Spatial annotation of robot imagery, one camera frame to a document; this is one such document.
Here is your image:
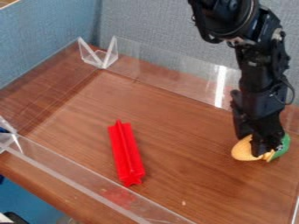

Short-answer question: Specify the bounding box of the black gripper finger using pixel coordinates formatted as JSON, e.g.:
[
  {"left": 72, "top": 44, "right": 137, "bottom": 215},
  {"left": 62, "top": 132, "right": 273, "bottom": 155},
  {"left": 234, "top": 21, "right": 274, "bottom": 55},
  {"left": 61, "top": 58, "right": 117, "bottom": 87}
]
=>
[
  {"left": 249, "top": 132, "right": 284, "bottom": 157},
  {"left": 232, "top": 109, "right": 252, "bottom": 139}
]

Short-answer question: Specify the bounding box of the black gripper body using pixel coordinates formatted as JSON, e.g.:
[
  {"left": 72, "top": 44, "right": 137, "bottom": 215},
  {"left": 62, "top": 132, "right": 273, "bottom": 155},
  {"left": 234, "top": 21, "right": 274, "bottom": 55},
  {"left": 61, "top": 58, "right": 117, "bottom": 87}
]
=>
[{"left": 229, "top": 84, "right": 287, "bottom": 137}]

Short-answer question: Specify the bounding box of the yellow green toy corn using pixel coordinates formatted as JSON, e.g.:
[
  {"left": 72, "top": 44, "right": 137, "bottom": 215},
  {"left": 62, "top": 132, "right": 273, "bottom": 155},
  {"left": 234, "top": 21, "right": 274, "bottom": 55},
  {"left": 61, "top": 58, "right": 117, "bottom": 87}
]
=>
[{"left": 230, "top": 134, "right": 291, "bottom": 162}]

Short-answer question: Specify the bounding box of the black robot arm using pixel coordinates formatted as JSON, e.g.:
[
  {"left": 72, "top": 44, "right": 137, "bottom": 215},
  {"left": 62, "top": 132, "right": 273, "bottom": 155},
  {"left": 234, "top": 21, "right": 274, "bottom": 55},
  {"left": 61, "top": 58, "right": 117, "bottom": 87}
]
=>
[{"left": 188, "top": 0, "right": 293, "bottom": 162}]

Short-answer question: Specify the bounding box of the red star-shaped plastic bar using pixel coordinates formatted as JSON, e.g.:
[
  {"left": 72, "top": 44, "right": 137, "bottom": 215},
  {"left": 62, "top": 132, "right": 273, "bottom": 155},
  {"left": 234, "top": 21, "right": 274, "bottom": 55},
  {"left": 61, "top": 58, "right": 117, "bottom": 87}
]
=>
[{"left": 106, "top": 120, "right": 145, "bottom": 187}]

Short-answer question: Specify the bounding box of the black cable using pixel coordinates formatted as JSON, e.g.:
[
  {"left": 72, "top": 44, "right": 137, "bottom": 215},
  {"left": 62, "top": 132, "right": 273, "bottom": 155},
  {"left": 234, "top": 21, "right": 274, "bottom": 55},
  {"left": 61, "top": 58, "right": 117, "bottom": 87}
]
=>
[{"left": 279, "top": 75, "right": 296, "bottom": 106}]

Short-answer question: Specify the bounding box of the clear acrylic back wall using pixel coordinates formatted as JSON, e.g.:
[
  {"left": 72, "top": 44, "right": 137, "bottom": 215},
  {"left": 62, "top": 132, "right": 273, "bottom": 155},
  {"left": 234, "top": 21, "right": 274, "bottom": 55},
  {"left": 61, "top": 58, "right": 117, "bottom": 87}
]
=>
[{"left": 112, "top": 35, "right": 299, "bottom": 135}]

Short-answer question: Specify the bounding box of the clear acrylic wall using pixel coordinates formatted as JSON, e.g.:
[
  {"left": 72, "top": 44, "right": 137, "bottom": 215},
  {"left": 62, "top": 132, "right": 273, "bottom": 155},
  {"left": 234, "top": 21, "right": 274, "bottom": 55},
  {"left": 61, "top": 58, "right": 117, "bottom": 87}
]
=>
[
  {"left": 5, "top": 135, "right": 194, "bottom": 224},
  {"left": 112, "top": 35, "right": 299, "bottom": 135}
]

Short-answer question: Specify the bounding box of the clear acrylic front wall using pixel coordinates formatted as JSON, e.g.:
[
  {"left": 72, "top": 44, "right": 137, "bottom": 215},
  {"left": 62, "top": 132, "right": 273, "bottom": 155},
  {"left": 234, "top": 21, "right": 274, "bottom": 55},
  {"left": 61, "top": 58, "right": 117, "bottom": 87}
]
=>
[{"left": 5, "top": 135, "right": 194, "bottom": 224}]

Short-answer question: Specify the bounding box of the clear acrylic corner bracket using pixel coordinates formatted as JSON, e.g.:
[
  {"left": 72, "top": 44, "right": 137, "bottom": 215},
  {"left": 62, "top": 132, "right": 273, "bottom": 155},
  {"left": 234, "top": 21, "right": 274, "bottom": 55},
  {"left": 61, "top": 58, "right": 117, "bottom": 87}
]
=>
[{"left": 77, "top": 37, "right": 117, "bottom": 69}]

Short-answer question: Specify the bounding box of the clear acrylic left bracket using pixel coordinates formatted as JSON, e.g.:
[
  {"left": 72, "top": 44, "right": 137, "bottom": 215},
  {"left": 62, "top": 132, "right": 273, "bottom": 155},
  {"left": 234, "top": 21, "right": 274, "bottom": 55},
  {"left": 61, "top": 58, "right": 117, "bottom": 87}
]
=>
[{"left": 0, "top": 116, "right": 24, "bottom": 154}]

